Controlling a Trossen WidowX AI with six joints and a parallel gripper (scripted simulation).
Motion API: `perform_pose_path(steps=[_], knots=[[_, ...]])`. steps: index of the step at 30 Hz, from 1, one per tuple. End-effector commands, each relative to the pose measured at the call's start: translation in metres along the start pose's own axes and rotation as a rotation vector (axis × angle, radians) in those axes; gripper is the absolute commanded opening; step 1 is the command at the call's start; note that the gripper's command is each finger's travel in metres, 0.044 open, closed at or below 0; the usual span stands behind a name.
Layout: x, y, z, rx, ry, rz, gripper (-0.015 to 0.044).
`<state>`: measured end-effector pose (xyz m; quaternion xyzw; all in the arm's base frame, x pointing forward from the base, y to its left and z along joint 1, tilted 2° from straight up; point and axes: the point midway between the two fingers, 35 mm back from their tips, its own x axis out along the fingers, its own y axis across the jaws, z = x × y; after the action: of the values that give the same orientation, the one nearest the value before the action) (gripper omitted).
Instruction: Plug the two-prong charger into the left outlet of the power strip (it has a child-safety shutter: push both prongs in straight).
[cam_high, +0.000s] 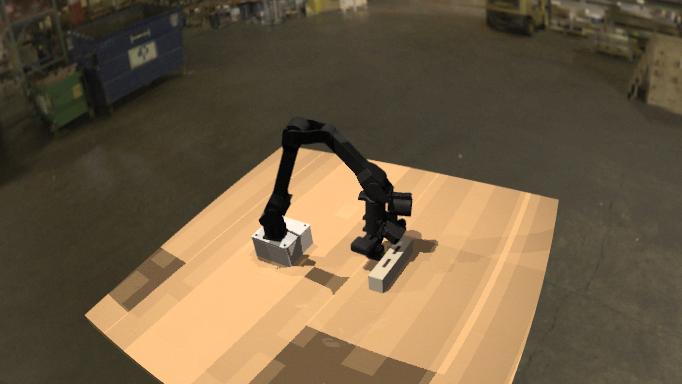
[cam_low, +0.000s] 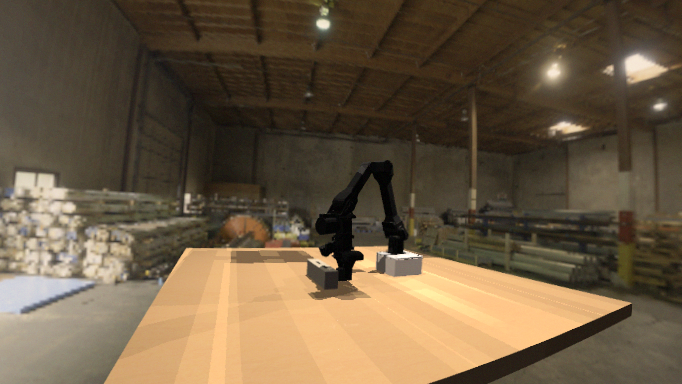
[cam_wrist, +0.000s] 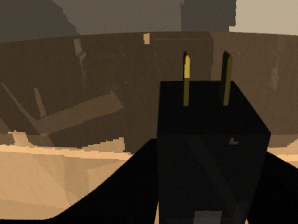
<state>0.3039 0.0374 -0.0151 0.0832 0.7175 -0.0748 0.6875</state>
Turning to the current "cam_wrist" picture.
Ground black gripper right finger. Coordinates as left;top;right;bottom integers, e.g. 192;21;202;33
246;151;298;224

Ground black two-prong plug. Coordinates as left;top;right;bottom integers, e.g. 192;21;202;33
157;51;271;224

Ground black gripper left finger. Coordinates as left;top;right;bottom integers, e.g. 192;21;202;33
0;139;160;224

